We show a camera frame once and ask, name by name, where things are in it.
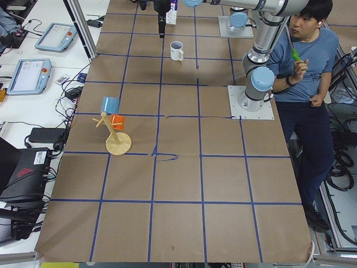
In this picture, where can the teach pendant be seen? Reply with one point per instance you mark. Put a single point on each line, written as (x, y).
(56, 38)
(30, 77)

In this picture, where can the person in blue shirt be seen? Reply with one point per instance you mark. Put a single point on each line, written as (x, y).
(311, 124)

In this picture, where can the black power adapter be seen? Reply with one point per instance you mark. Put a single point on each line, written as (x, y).
(94, 23)

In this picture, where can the black power brick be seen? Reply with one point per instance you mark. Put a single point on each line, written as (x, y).
(46, 135)

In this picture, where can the blue white milk carton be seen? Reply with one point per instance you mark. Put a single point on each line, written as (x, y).
(171, 15)

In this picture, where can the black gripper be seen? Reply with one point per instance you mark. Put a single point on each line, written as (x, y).
(162, 6)

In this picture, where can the person's right hand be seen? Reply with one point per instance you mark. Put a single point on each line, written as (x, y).
(300, 67)

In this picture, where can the white HOME mug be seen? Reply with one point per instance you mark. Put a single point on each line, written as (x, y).
(176, 51)

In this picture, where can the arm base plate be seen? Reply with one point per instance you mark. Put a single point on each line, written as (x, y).
(241, 107)
(240, 33)

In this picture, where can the orange mug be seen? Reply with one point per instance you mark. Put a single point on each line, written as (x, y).
(117, 121)

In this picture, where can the aluminium frame post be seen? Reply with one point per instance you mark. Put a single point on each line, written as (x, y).
(77, 17)

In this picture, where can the teach pendant lower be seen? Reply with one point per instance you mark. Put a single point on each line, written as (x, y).
(30, 77)

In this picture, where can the teach pendant upper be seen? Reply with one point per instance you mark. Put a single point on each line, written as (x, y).
(56, 38)

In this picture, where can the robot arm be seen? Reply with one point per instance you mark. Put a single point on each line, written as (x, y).
(259, 77)
(238, 18)

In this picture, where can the black computer case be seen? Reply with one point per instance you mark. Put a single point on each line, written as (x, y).
(23, 175)

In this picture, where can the blue mug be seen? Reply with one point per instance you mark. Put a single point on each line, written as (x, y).
(110, 105)

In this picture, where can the small remote control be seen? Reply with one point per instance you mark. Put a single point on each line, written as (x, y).
(61, 80)

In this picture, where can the person's left hand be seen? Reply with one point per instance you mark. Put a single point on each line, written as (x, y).
(316, 100)

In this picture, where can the wooden mug tree stand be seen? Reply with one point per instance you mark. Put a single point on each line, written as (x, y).
(117, 143)

